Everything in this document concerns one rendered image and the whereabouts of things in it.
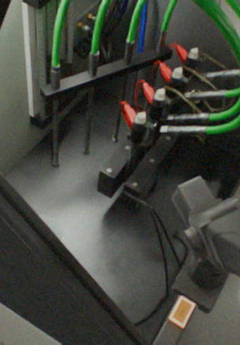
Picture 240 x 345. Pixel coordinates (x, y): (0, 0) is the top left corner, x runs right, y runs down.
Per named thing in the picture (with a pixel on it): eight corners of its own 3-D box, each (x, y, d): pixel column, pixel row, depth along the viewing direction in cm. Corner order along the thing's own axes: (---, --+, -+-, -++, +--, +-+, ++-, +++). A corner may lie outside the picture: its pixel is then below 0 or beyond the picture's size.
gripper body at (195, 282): (169, 291, 69) (181, 270, 63) (198, 241, 75) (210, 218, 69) (208, 314, 68) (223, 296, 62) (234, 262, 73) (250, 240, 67)
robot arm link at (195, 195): (195, 250, 54) (260, 219, 55) (154, 175, 60) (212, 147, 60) (198, 279, 65) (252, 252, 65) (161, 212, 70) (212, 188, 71)
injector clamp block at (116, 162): (130, 227, 109) (139, 192, 96) (95, 207, 111) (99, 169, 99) (191, 139, 128) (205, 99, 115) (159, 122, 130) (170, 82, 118)
